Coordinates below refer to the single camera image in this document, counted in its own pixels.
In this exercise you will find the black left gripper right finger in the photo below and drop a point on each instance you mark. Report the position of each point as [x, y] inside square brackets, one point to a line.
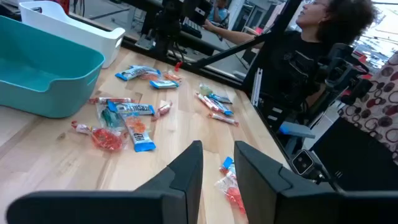
[264, 186]

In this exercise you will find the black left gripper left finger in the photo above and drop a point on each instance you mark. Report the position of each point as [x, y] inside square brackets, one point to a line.
[174, 193]

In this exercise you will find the red hard candy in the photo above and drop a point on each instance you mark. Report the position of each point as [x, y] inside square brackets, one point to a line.
[105, 139]
[231, 193]

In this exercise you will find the orange hard candy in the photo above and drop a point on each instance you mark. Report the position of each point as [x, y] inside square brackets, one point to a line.
[150, 76]
[136, 124]
[172, 76]

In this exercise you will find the teal hard candy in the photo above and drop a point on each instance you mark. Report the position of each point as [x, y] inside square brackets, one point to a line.
[109, 119]

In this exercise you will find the green hard candy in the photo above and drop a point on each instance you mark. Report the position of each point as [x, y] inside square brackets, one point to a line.
[205, 89]

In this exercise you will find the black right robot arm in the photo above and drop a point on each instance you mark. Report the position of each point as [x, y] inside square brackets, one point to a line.
[168, 25]

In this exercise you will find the black box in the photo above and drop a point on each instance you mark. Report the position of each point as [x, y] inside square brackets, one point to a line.
[351, 155]

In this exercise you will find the silver aluminium profile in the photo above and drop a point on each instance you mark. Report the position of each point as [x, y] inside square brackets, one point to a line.
[257, 87]

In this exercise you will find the person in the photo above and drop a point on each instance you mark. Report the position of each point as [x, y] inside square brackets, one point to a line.
[298, 62]
[219, 12]

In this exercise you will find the circle patterned cloth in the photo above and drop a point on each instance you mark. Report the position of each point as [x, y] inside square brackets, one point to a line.
[376, 105]

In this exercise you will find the black keyboard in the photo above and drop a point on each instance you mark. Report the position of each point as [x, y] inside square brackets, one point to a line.
[191, 28]

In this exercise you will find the teal plastic bin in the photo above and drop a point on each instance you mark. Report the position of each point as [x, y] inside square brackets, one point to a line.
[46, 71]

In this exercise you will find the white plastic bin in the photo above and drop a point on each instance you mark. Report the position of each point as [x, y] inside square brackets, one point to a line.
[77, 31]

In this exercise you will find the table-level camera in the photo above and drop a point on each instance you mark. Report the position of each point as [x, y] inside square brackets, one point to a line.
[302, 162]

